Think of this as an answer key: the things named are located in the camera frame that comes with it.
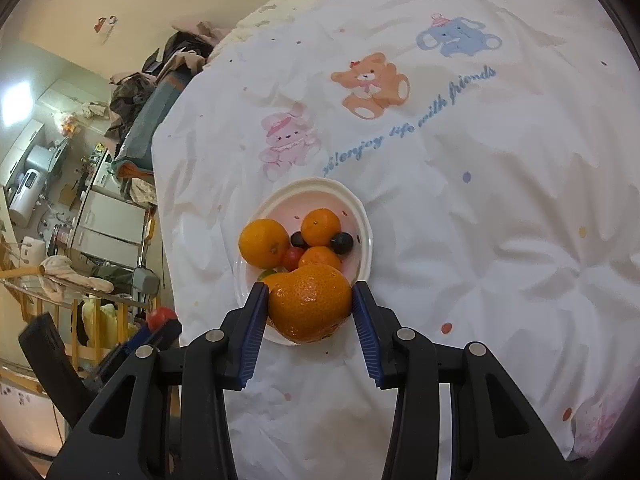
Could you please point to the white cartoon print duvet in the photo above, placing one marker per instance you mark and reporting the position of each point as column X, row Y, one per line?
column 495, row 147

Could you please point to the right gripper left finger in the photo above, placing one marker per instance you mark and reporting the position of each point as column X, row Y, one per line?
column 162, row 414

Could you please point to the red tomato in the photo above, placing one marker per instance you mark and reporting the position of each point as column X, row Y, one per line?
column 156, row 318
column 291, row 257

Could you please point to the dark grape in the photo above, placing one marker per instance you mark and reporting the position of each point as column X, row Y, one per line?
column 298, row 241
column 342, row 243

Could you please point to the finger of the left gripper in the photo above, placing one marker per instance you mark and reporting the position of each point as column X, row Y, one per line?
column 162, row 339
column 44, row 350

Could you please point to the green lime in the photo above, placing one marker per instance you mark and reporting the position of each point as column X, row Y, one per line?
column 270, row 272

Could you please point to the wooden drying rack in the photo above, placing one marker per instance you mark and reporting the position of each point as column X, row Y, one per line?
column 90, row 323

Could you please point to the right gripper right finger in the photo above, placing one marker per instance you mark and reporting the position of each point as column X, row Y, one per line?
column 496, row 433

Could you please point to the large orange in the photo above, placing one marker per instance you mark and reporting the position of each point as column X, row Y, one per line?
column 308, row 304
column 263, row 242

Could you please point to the small mandarin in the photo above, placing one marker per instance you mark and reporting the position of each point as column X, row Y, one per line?
column 319, row 226
column 320, row 255

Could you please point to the white pink ceramic plate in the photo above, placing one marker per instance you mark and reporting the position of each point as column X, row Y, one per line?
column 289, row 206

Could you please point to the pile of clothes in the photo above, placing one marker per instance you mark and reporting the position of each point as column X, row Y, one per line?
column 140, row 101

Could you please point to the white kitchen cabinet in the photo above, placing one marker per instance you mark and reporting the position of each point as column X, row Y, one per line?
column 110, row 230

